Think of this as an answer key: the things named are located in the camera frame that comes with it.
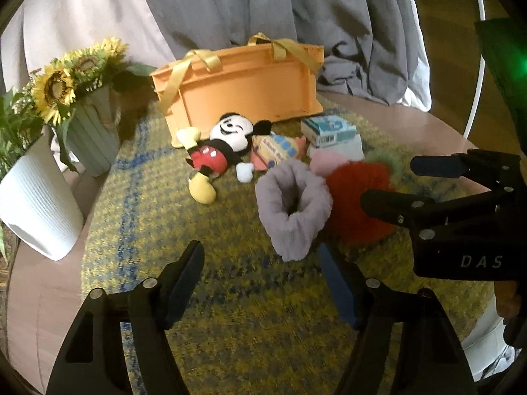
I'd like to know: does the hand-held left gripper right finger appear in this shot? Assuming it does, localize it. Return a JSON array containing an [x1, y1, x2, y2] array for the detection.
[[317, 242, 480, 395]]

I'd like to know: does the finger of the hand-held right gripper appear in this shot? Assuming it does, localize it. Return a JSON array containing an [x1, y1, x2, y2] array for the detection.
[[410, 152, 521, 190], [360, 188, 500, 232]]

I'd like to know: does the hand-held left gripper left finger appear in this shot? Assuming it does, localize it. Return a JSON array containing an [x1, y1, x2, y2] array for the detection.
[[45, 239, 206, 395]]

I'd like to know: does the red fuzzy plush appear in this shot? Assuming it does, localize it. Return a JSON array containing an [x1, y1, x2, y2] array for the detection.
[[325, 161, 402, 243]]

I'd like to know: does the grey fuzzy sock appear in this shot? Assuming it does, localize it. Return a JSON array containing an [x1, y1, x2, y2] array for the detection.
[[255, 160, 333, 262]]

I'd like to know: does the orange basket with ribbon handles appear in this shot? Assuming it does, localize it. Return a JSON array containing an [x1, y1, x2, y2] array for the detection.
[[149, 33, 324, 149]]

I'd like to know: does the pink soft toy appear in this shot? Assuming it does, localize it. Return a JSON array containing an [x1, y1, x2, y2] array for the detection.
[[310, 150, 350, 177]]

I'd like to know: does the person's right hand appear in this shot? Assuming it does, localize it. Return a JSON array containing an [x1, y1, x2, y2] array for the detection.
[[495, 282, 517, 318]]

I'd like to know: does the green fuzzy plush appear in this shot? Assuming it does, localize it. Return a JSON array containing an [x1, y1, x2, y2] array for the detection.
[[364, 148, 412, 190]]

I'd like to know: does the yellow blue woven mat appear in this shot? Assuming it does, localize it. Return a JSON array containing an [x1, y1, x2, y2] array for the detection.
[[80, 103, 495, 395]]

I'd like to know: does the white rounded object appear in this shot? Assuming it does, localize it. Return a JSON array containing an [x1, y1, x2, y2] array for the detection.
[[461, 304, 515, 379]]

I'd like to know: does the blue tissue pack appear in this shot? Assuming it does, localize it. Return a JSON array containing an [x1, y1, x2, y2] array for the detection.
[[300, 115, 358, 147]]

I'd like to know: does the white hoop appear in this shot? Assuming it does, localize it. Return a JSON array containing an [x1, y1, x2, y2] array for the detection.
[[461, 0, 488, 141]]

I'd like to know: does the mouse plush toy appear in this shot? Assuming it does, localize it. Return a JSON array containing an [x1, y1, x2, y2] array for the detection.
[[176, 112, 273, 204]]

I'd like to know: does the yellow bus plush toy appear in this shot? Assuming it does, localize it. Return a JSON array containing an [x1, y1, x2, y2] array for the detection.
[[249, 133, 307, 171]]

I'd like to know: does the white ribbed pot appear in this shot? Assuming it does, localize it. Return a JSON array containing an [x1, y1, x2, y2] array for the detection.
[[0, 132, 85, 262]]

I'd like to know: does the green ribbed vase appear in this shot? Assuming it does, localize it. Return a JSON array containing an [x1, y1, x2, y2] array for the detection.
[[62, 86, 122, 177]]

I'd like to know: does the green leafy plant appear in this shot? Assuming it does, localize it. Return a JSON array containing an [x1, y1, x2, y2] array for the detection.
[[0, 86, 46, 182]]

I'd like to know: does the sunflower bouquet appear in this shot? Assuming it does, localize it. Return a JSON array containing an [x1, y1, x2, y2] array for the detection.
[[31, 37, 157, 173]]

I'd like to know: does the grey blanket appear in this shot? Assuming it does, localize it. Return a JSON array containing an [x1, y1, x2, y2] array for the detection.
[[134, 0, 427, 105]]

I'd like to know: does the white sheet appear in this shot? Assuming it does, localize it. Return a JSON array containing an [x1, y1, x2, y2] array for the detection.
[[0, 0, 186, 91]]

